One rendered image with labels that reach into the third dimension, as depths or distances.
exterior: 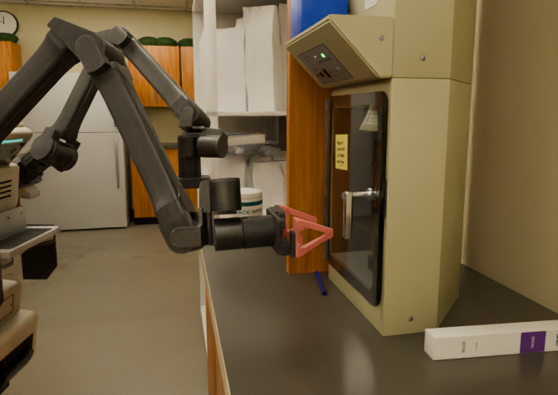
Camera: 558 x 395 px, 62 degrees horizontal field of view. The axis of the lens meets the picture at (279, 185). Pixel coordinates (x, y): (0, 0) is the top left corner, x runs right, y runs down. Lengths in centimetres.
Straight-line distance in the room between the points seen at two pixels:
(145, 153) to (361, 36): 42
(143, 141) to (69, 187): 496
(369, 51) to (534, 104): 51
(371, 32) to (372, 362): 55
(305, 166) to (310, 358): 51
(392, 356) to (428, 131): 40
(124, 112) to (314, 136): 49
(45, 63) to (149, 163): 28
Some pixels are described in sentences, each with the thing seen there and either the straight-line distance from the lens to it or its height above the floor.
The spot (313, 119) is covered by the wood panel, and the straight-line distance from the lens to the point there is 117.
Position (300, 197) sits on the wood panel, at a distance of 118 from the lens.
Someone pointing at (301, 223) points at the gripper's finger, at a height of 117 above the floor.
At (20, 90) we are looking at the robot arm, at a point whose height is 139.
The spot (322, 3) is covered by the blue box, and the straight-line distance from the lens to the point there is 102.
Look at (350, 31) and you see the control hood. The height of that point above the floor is 148.
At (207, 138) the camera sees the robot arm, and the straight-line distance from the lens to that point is 116.
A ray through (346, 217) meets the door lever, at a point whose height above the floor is 116.
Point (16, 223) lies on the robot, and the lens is 142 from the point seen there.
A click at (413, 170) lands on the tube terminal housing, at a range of 86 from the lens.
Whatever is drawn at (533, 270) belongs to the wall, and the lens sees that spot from 124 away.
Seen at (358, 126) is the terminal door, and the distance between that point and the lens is 93.
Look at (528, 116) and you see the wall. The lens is 123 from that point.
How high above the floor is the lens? 135
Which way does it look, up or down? 9 degrees down
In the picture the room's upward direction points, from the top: straight up
